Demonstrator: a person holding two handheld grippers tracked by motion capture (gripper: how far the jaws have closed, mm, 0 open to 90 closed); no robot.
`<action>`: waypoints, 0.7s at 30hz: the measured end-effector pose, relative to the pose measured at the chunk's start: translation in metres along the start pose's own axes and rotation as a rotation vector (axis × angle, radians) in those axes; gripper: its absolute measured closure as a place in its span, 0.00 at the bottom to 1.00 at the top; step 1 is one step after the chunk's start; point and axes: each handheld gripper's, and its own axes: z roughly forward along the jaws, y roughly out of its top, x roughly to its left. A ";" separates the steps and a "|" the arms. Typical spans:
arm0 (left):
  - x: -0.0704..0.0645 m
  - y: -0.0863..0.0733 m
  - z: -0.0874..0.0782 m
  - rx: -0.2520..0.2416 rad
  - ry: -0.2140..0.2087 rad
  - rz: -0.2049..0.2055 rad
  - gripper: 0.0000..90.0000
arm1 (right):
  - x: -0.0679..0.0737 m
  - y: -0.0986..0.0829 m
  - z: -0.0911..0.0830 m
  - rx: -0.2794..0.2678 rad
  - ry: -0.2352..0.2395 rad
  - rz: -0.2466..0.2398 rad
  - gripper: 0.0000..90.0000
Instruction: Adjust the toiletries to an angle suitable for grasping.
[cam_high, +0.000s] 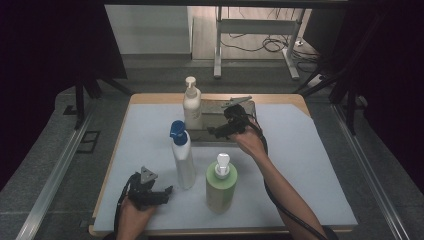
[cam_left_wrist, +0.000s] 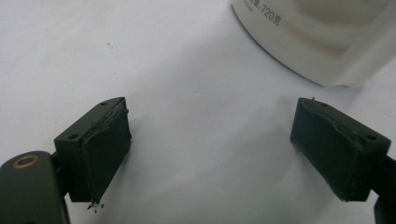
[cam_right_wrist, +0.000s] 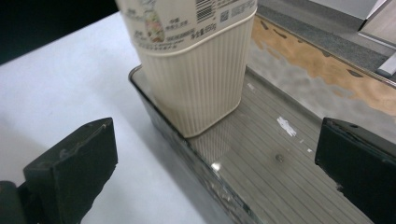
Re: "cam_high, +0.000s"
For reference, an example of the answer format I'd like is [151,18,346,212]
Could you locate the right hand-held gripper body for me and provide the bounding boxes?
[221,96,253,133]

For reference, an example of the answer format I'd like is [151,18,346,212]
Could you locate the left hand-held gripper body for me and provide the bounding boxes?
[128,165,158,211]

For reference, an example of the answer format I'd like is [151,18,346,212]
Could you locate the grey mesh metal basket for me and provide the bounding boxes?
[189,98,259,145]

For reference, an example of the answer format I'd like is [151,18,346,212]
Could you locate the cream pump bottle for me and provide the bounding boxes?
[182,76,203,131]

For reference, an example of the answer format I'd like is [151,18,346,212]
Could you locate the white bottle with blue cap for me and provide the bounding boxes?
[169,119,197,191]

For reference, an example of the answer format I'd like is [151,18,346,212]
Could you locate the green pump bottle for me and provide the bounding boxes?
[205,152,239,214]

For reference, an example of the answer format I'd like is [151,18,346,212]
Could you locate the person's left hand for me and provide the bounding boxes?
[117,199,156,231]

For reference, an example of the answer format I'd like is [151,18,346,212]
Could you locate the person's right hand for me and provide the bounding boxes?
[229,123,269,161]

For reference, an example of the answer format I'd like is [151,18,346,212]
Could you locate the pale blue table mat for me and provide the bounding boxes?
[93,103,359,233]

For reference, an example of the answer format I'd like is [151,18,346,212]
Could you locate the small black floor plate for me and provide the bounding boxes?
[62,104,79,116]

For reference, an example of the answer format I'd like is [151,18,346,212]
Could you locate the black tripod stand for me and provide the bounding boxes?
[294,16,359,136]
[73,66,135,131]

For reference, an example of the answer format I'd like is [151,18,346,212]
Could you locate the black metal crossbar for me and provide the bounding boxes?
[103,0,350,10]

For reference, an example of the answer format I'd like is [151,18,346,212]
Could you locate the white panel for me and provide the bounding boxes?
[104,4,194,62]

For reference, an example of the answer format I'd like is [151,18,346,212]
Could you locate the dark curtain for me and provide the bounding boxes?
[0,0,128,192]
[333,0,424,196]

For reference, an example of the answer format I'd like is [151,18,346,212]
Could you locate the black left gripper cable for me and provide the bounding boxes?
[113,174,135,240]

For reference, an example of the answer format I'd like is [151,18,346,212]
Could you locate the black floor cables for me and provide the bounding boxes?
[219,8,321,73]

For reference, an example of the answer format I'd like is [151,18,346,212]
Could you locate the aluminium floor rail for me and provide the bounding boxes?
[15,102,97,240]
[330,104,410,240]

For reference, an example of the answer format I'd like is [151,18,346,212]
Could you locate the white metal stand frame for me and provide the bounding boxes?
[213,6,306,81]

